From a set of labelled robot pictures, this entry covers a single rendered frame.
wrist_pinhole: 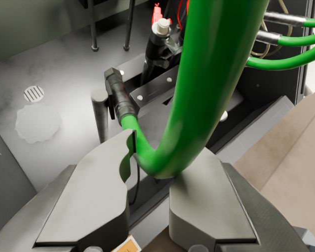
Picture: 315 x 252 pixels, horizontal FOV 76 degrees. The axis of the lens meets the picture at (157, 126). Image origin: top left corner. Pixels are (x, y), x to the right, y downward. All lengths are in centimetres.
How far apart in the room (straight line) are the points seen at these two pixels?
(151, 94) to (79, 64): 27
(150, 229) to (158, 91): 26
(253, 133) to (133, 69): 31
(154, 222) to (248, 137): 28
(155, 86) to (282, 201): 156
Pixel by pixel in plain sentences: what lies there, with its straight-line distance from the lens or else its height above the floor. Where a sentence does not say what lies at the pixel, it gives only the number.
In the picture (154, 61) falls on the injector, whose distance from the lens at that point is 36.
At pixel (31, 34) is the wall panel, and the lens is 63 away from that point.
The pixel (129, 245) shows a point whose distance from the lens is 40.
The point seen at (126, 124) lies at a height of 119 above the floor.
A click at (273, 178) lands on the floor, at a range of 182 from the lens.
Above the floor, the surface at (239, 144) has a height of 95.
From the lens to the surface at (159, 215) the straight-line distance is 41.
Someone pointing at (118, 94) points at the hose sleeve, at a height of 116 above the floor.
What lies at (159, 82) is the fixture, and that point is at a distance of 43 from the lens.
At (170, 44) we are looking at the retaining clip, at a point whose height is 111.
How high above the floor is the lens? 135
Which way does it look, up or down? 69 degrees down
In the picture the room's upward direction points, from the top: 39 degrees clockwise
